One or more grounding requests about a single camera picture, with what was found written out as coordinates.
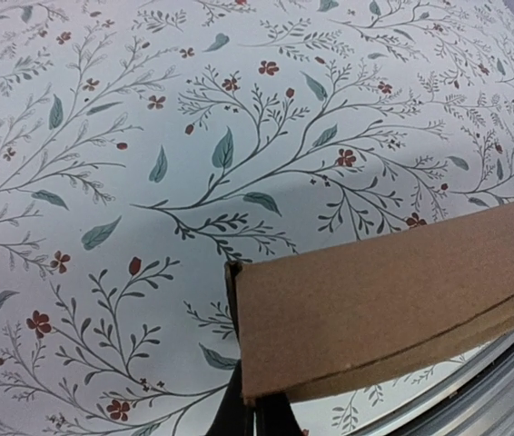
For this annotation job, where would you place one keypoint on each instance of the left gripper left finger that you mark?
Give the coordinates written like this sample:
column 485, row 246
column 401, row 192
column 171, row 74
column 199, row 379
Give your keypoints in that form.
column 233, row 417

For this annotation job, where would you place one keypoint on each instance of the floral patterned table mat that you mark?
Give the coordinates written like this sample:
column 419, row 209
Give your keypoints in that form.
column 144, row 144

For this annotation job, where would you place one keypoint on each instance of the brown cardboard box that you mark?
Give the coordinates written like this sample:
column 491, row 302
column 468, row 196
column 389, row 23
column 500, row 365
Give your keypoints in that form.
column 322, row 323

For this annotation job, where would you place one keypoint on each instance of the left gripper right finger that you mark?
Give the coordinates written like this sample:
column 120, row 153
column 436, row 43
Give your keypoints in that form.
column 275, row 417

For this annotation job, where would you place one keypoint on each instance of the aluminium front rail frame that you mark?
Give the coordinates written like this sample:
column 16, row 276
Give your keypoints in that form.
column 478, row 399

